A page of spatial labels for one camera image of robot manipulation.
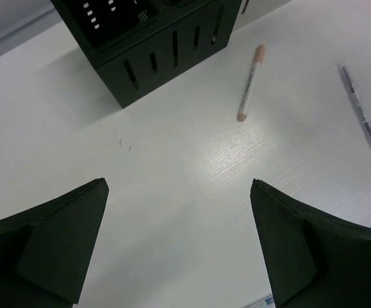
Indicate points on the beige capped white marker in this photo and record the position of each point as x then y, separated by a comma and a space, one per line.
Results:
256, 63

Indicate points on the dark blue pen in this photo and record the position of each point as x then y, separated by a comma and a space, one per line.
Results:
355, 101

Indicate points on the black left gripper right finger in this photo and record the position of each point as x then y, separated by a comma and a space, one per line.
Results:
313, 259

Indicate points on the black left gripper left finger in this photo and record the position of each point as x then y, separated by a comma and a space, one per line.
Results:
45, 251

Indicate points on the white slotted pen holder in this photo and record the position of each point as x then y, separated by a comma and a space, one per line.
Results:
252, 10

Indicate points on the black slotted pen holder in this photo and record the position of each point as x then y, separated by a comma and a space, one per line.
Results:
137, 46

